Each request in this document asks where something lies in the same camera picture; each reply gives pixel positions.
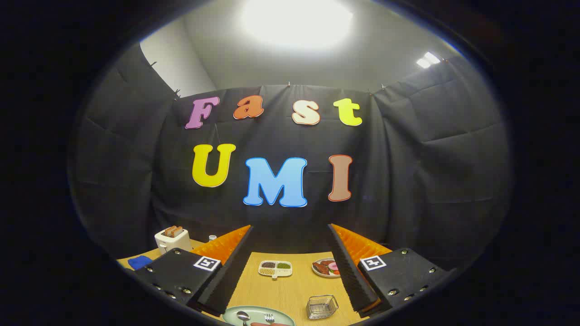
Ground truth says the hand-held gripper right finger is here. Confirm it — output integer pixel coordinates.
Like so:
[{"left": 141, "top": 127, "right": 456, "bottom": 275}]
[{"left": 327, "top": 223, "right": 456, "bottom": 317}]

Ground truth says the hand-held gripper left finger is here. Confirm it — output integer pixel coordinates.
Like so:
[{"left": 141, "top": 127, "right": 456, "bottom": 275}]
[{"left": 135, "top": 225, "right": 254, "bottom": 317}]

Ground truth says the white oval food plate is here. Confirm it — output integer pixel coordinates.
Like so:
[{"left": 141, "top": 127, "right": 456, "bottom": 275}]
[{"left": 312, "top": 257, "right": 341, "bottom": 278}]

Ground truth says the white divided dish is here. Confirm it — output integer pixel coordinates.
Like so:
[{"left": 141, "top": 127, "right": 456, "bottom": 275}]
[{"left": 258, "top": 260, "right": 293, "bottom": 280}]

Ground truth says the pale green plate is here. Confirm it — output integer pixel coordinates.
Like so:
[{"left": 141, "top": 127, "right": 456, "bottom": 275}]
[{"left": 222, "top": 306, "right": 296, "bottom": 326}]

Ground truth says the white toaster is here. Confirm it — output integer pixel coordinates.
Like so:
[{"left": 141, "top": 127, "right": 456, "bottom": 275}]
[{"left": 155, "top": 228, "right": 192, "bottom": 254}]

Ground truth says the blue folded cloth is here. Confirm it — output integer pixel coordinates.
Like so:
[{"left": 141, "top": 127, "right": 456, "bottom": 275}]
[{"left": 127, "top": 255, "right": 154, "bottom": 271}]

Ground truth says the small ceiling light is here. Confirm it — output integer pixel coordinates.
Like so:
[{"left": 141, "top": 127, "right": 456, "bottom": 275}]
[{"left": 416, "top": 52, "right": 441, "bottom": 69}]

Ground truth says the large ceiling light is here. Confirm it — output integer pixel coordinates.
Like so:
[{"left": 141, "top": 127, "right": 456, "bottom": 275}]
[{"left": 240, "top": 0, "right": 354, "bottom": 49}]

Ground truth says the metal wire basket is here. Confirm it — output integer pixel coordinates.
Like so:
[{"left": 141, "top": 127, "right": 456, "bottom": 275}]
[{"left": 306, "top": 295, "right": 339, "bottom": 320}]

